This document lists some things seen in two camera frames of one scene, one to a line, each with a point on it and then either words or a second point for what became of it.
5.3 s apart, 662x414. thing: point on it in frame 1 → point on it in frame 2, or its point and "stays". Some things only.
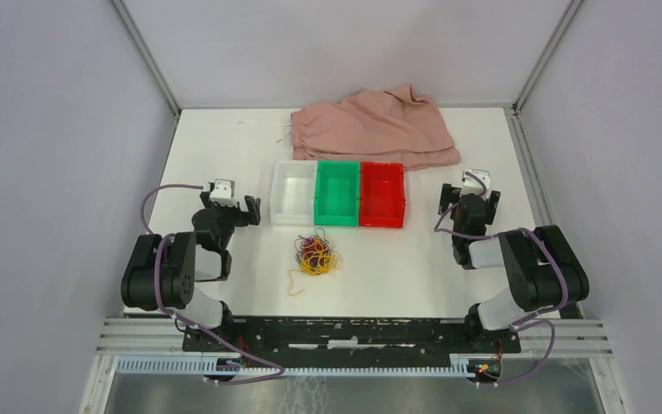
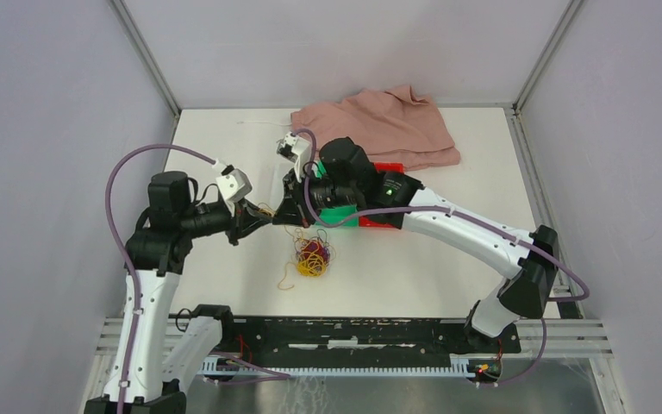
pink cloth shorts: [394, 126] stays
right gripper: [446, 197] → [294, 209]
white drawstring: [273, 123] stays
